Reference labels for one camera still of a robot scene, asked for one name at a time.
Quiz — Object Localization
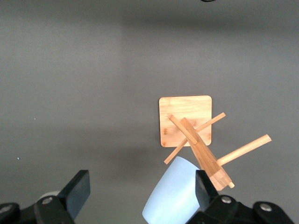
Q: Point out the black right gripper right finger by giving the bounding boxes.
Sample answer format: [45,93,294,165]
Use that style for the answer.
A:
[184,169,254,224]

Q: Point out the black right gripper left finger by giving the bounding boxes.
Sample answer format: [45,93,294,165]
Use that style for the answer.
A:
[34,169,91,224]

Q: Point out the light blue plastic cup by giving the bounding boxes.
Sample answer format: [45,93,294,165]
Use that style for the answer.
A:
[142,156,202,224]

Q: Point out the wooden mug tree rack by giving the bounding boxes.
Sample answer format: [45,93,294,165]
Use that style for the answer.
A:
[158,95,272,191]

